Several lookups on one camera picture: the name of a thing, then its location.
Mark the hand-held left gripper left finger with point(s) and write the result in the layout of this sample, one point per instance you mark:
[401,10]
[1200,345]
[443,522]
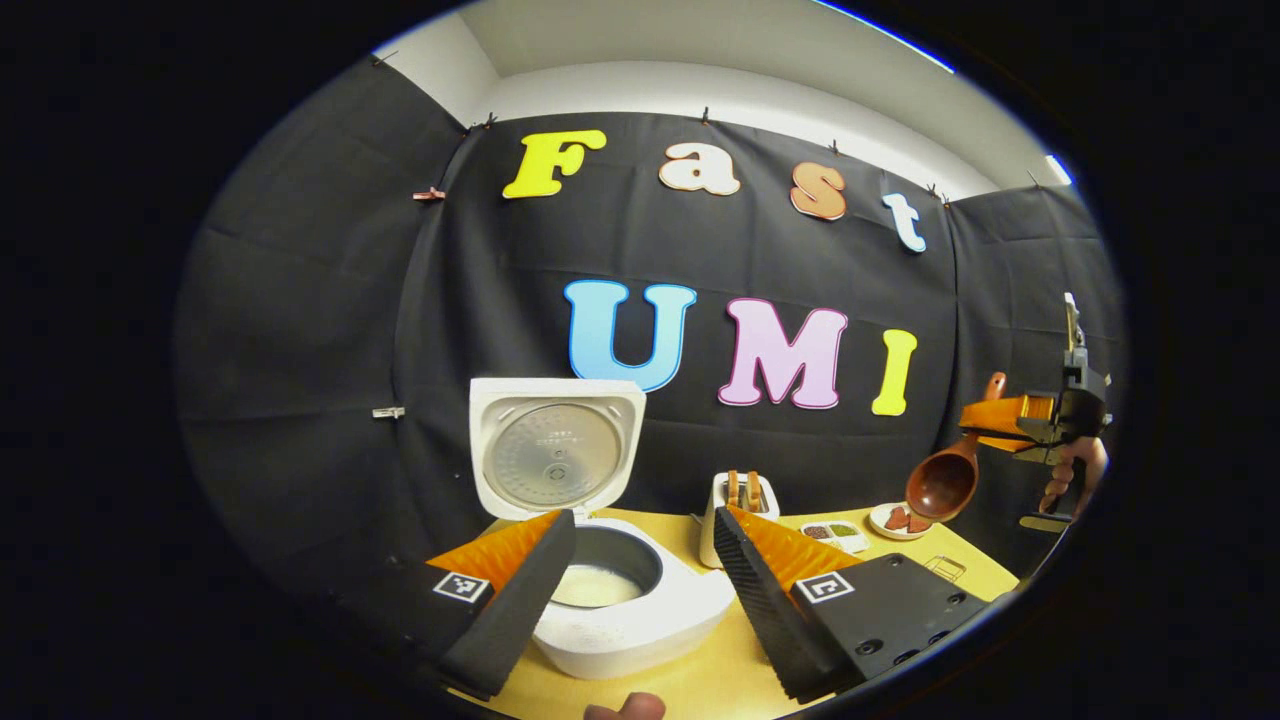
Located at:
[510,610]

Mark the toasted bread slice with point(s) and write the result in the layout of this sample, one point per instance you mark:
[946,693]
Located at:
[732,488]
[752,490]

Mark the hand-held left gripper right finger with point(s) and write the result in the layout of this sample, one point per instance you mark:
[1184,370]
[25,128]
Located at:
[770,610]

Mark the silver clothes peg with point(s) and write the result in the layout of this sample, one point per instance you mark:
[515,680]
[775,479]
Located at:
[388,412]

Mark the white rice cooker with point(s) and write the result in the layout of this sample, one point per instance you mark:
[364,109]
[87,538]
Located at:
[660,620]

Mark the white toaster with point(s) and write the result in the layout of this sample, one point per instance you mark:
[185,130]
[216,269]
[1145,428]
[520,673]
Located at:
[712,530]

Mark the red meat piece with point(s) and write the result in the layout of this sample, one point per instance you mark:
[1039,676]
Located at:
[920,524]
[897,518]

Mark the white round plate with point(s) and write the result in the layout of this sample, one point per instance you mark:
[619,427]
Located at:
[878,522]

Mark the brown wooden spoon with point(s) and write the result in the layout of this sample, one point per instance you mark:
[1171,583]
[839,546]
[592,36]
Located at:
[940,485]

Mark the white divided dish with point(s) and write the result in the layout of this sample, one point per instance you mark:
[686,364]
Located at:
[855,543]

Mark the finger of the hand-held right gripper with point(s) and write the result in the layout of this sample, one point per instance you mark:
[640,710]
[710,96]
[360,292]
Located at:
[1020,445]
[1000,415]

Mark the copper clothes peg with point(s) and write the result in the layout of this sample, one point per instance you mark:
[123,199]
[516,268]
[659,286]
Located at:
[429,194]

